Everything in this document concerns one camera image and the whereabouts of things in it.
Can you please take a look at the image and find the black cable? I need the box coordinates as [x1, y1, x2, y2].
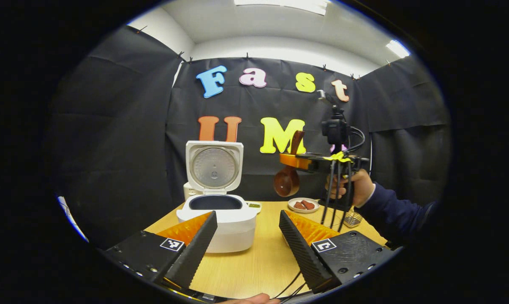
[273, 270, 308, 304]

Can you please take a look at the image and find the wire chopstick holder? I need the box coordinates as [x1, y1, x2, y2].
[343, 207, 363, 228]

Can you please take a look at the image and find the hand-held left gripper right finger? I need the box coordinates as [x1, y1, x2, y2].
[278, 209, 393, 294]

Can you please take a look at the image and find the long ceiling light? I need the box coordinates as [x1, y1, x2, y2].
[234, 0, 329, 15]

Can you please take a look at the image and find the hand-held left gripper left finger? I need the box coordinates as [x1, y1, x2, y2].
[103, 210, 218, 293]

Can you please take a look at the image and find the white round plate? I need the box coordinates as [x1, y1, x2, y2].
[288, 197, 321, 213]

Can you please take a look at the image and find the white rice cooker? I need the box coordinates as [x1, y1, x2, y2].
[176, 141, 258, 254]

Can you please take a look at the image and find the black backdrop cloth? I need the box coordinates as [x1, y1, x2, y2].
[47, 25, 451, 250]

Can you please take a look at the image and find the small ceiling light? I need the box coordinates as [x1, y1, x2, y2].
[385, 39, 411, 59]

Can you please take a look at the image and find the brown wooden spoon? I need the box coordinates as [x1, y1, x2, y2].
[273, 130, 305, 198]

